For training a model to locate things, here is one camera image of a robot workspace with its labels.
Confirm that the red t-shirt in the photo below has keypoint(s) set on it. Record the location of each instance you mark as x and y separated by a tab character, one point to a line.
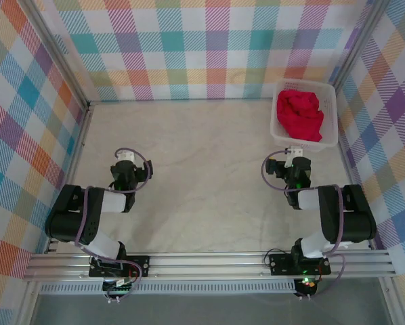
300	115

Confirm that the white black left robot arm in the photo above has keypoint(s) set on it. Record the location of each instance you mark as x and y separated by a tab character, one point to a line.
67	220

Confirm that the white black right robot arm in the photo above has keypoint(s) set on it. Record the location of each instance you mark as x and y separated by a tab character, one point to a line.
351	220

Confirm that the white plastic basket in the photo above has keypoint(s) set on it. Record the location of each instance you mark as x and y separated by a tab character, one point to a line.
327	101

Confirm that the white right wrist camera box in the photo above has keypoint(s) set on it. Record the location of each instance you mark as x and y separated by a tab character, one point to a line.
295	151

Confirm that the grey aluminium side rail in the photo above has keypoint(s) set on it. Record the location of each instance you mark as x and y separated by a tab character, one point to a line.
77	152
345	162

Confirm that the thin grey frame rail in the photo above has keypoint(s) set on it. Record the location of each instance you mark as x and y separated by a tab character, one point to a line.
155	100

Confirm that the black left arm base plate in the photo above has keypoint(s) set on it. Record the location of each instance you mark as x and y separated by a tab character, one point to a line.
139	265

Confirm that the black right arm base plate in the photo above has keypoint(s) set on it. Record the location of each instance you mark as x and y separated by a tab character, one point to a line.
280	264

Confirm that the aluminium mounting rail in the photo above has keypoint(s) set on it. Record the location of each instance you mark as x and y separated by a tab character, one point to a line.
206	265

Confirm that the grey aluminium frame post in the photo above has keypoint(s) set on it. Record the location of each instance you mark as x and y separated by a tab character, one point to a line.
57	50
358	44

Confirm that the grey frame leg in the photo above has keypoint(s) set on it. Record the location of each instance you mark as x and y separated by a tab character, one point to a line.
393	301
28	303

